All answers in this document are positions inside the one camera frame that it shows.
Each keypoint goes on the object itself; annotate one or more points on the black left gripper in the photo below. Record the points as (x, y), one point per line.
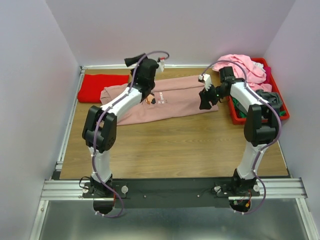
(132, 61)

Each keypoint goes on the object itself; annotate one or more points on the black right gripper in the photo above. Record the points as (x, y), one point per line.
(205, 98)

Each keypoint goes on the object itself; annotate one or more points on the dusty pink graphic t-shirt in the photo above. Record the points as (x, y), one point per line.
(170, 98)

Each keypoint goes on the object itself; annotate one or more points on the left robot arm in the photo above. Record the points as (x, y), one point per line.
(100, 128)

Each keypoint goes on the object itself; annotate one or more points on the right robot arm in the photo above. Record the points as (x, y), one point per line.
(261, 129)

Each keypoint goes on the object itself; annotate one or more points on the green t-shirt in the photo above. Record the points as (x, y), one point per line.
(273, 99)

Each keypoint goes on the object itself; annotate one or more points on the red plastic bin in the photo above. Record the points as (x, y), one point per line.
(236, 120)

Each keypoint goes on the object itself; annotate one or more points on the folded red t-shirt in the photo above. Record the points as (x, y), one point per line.
(93, 84)

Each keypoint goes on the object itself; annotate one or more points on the light pink t-shirt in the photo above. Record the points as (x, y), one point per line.
(255, 77)

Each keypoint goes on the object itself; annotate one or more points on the white printed t-shirt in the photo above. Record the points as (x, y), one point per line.
(259, 65)

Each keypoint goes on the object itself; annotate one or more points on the magenta t-shirt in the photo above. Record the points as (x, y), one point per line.
(267, 71)

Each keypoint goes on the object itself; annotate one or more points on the grey t-shirt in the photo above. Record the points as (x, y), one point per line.
(261, 93)

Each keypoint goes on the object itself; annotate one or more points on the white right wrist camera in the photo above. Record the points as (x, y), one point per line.
(206, 80)

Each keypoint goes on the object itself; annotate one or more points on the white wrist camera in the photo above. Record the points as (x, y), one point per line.
(206, 80)
(161, 65)

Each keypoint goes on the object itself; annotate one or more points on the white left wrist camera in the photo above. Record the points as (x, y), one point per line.
(161, 65)

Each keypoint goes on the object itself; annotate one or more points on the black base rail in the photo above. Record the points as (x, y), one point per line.
(167, 193)

